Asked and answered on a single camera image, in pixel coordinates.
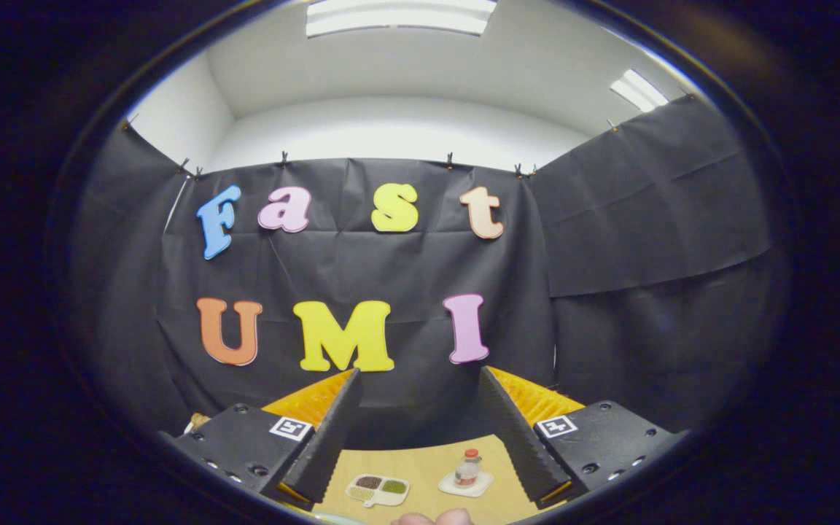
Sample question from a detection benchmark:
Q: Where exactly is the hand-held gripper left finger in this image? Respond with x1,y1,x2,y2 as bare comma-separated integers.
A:
165,368,364,511

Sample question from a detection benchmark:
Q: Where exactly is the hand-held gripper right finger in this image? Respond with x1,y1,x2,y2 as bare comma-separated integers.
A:
480,366,687,511

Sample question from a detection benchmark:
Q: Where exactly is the white square coaster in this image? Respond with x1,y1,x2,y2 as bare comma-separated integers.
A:
437,469,495,499

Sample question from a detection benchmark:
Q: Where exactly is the small water bottle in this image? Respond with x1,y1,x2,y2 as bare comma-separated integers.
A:
454,448,482,488

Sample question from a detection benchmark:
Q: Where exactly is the white divided bean tray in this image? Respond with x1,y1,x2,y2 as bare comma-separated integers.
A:
345,474,411,508

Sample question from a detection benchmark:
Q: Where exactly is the small ceiling light panel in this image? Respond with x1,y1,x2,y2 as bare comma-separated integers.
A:
610,69,670,113

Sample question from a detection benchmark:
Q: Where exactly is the long ceiling light panel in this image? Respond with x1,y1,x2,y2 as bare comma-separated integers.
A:
306,0,498,39

